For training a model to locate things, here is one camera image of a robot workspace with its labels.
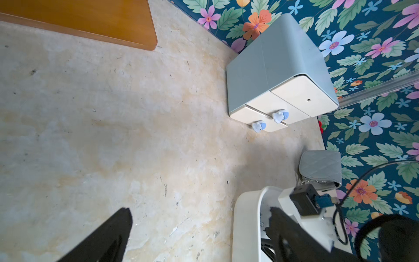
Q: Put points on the red strawberry toy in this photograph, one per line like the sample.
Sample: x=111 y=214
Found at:
x=321 y=127

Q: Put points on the white plastic storage tray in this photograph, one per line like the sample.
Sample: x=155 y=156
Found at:
x=251 y=219

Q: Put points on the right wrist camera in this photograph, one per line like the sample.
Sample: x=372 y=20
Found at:
x=307 y=200

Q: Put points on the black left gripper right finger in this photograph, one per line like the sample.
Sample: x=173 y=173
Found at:
x=288 y=242

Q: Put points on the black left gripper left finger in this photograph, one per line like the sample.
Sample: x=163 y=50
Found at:
x=107 y=243

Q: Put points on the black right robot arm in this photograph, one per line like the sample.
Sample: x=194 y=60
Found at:
x=398 y=238

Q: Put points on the grey-blue drawer cabinet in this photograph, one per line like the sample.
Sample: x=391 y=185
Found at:
x=281 y=78

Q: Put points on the orange wooden shelf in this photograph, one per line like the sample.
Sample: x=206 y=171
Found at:
x=122 y=22

